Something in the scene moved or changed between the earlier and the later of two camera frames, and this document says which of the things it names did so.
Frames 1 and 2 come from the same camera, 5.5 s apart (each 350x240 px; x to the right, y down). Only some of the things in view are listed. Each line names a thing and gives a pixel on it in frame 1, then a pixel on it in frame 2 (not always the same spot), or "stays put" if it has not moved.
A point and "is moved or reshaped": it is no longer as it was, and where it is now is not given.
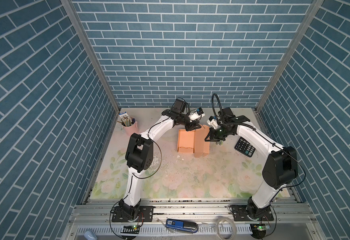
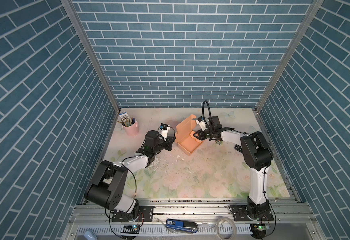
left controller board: x=131 y=229 stays put
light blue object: x=89 y=235 stays put
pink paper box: x=194 y=141 is moved or reshaped
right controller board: x=259 y=230 stays put
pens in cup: x=124 y=118 stays put
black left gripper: x=191 y=124 to x=168 y=142
